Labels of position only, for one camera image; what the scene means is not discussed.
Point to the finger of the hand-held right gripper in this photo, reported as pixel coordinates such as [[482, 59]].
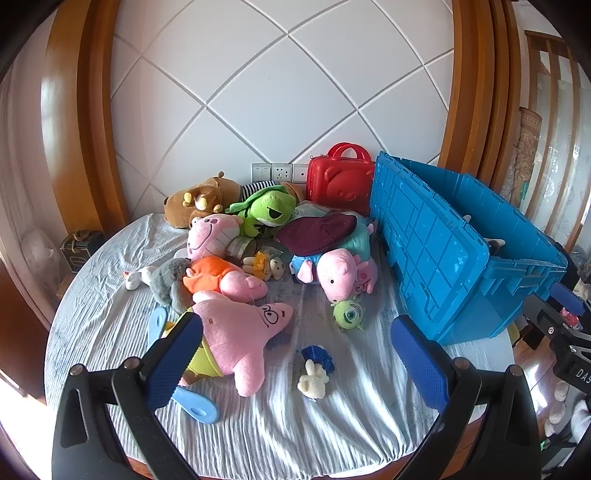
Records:
[[568, 297], [542, 323]]

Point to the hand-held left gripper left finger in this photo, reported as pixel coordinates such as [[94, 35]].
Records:
[[173, 364]]

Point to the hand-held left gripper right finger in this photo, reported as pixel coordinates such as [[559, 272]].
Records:
[[418, 364]]

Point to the green one-eyed monster plush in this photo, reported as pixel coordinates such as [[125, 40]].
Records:
[[348, 314]]

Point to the pink pig plush blue dress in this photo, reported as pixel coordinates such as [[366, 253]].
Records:
[[339, 272]]

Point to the blue plastic crate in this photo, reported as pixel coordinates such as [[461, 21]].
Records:
[[429, 240]]

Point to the pink pig plush teal dress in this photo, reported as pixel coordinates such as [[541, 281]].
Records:
[[360, 240]]

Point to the round wooden desktop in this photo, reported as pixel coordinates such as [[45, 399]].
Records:
[[468, 421]]

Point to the white fuzzy slipper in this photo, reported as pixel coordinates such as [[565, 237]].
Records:
[[561, 392], [554, 421]]

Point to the light blue plastic paddle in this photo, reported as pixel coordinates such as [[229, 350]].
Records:
[[198, 406], [157, 323]]

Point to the pink starfish plush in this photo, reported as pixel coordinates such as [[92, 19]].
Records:
[[235, 332]]

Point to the grey plush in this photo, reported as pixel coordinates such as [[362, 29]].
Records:
[[168, 281]]

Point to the pale blue wrinkled tablecloth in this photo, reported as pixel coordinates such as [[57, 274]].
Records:
[[351, 415]]

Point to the small white goose toy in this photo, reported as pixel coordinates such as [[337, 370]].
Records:
[[136, 279]]

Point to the pink plush orange dress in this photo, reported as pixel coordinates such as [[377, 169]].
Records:
[[210, 272]]

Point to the white rabbit plush blue skirt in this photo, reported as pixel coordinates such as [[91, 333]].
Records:
[[313, 381]]

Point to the small yellow doll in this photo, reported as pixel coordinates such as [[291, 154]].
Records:
[[258, 265]]

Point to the pink cat plush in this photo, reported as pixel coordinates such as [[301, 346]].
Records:
[[207, 235]]

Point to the black box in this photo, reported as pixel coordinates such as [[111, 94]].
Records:
[[83, 256]]

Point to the small beige bear toy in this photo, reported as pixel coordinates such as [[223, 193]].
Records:
[[277, 268]]

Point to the carved wooden panel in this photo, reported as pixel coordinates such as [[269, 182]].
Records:
[[521, 157]]

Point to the wooden stair railing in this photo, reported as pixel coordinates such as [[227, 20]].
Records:
[[561, 138]]

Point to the maroon plush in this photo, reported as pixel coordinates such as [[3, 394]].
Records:
[[318, 233]]

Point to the brown bear plush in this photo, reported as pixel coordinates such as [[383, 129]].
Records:
[[207, 194]]

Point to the green frog plush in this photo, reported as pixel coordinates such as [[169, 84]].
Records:
[[268, 207]]

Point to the black white striped plush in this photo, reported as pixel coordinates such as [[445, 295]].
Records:
[[256, 188]]

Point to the red bear suitcase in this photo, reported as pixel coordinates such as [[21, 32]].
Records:
[[339, 184]]

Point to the white wall socket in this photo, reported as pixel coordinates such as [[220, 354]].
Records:
[[281, 172]]

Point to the curved wooden wall frame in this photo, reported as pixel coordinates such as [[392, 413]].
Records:
[[83, 115], [475, 92]]

